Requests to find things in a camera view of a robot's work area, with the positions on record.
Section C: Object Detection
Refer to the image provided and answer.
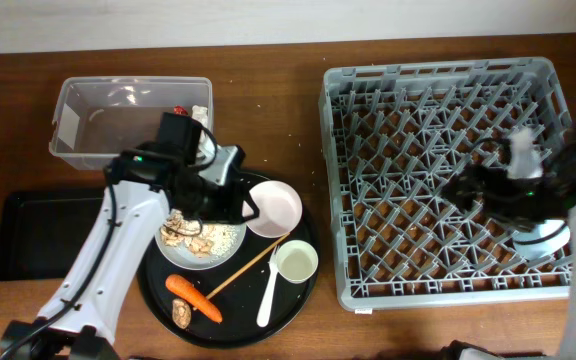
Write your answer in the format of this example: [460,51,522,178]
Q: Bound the white shallow bowl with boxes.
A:
[246,180,303,238]

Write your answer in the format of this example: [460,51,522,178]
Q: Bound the rice and peanut shells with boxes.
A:
[159,210,242,258]

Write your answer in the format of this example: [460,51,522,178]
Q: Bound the blue plastic cup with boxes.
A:
[511,220,570,260]

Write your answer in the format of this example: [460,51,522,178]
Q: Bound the grey plate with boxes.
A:
[155,224,246,271]

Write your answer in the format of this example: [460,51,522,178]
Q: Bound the wooden chopstick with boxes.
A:
[206,232,290,300]

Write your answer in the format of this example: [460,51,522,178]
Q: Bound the small white cup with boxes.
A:
[276,240,319,284]

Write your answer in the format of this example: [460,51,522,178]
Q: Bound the white tissue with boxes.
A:
[191,105,209,128]

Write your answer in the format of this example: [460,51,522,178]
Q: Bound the red snack wrapper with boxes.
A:
[173,106,188,115]

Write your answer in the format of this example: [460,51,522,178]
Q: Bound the white plastic fork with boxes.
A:
[256,248,278,328]

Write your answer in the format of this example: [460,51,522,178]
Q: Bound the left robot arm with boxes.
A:
[0,113,260,359]

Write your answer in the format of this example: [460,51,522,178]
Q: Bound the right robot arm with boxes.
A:
[441,124,576,359]

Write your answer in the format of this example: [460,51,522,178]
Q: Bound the grey dishwasher rack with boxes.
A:
[319,57,572,312]

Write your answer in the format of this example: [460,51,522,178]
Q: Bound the round black tray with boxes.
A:
[136,168,321,350]

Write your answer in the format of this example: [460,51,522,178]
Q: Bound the orange carrot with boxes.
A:
[165,274,223,323]

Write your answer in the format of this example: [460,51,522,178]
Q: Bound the brown mushroom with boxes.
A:
[172,298,192,329]

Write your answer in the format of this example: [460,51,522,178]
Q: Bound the clear plastic bin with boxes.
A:
[49,76,214,170]

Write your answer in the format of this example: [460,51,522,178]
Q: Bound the black rectangular tray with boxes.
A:
[0,188,104,281]

